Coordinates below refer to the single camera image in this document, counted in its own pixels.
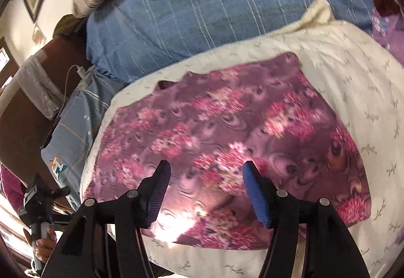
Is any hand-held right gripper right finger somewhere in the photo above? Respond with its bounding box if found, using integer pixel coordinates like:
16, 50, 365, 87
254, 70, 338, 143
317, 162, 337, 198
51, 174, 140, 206
242, 161, 371, 278

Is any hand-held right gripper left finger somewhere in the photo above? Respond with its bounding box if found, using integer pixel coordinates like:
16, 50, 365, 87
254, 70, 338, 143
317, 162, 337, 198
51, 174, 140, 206
41, 160, 172, 278

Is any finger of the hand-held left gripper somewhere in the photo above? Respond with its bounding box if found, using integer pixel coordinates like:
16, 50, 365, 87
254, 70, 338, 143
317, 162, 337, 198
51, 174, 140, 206
46, 186, 72, 203

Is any maroon floral shirt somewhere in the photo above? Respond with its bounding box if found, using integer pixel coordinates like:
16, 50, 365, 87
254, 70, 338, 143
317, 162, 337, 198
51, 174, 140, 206
83, 51, 371, 250

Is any person's left hand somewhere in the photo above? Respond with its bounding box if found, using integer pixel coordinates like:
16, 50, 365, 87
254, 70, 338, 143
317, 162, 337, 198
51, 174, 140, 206
32, 229, 58, 266

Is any person's magenta top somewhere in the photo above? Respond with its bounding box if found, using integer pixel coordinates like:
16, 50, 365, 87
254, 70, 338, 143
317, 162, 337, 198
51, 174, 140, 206
0, 164, 24, 206

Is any brown wooden headboard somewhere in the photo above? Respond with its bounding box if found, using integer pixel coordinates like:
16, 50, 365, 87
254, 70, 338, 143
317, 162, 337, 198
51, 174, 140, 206
0, 35, 95, 190

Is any light blue pillow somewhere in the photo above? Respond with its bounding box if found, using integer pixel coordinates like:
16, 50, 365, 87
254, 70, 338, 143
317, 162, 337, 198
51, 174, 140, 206
40, 68, 127, 212

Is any grey cloth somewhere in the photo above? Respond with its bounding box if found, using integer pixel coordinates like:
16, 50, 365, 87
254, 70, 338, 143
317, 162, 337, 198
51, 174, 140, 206
19, 55, 67, 121

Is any white charger plug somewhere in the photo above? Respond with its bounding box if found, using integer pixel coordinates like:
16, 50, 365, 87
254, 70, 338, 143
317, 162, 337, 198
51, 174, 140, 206
75, 65, 93, 90

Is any dark olive clothing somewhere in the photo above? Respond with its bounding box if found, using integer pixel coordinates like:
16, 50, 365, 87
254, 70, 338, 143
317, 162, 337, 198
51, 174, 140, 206
52, 13, 89, 40

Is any purple floral garment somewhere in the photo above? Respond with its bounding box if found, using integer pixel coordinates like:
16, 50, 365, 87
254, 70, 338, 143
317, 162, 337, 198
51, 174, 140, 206
369, 7, 404, 61

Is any white charging cable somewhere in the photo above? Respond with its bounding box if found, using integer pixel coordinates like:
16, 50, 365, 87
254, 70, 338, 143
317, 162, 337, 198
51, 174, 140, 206
62, 64, 82, 116

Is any small wall picture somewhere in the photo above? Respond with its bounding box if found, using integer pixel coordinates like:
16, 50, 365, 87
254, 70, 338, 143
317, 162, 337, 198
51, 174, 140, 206
32, 23, 48, 45

